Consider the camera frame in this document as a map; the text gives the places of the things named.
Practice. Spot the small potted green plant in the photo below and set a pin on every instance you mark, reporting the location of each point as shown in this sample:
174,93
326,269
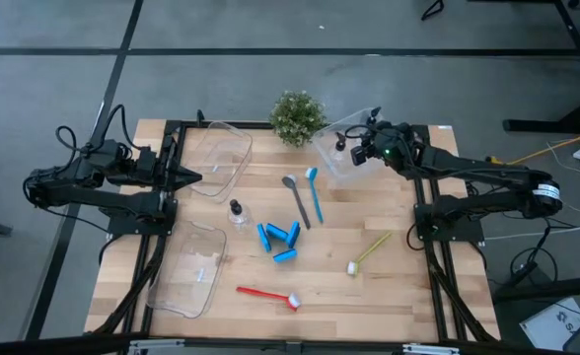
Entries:
297,118

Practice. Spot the small clear dropper bottle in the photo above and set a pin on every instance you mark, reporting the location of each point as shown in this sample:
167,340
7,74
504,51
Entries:
238,212

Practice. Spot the black desk leg frame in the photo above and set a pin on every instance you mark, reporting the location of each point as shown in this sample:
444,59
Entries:
541,125

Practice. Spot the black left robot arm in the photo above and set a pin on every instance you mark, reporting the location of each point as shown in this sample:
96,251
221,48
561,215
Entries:
97,199

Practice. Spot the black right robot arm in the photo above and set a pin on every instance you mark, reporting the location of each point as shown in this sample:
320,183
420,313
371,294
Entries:
492,170

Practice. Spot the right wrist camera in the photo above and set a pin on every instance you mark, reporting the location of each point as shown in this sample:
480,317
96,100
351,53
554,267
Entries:
359,155

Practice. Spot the white printed box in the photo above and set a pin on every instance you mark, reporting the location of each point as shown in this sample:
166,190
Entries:
551,323

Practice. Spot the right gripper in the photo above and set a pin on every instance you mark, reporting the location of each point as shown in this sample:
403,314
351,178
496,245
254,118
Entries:
391,148

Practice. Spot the clear soap pump bottle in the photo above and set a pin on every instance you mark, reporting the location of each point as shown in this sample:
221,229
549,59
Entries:
373,115
340,144

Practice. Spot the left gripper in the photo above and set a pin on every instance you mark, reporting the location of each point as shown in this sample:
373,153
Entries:
157,167

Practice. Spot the black power strip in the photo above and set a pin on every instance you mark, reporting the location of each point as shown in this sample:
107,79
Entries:
524,271

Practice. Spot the clear plastic bin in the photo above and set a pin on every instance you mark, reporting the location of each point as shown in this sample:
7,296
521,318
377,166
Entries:
334,167
186,271
221,163

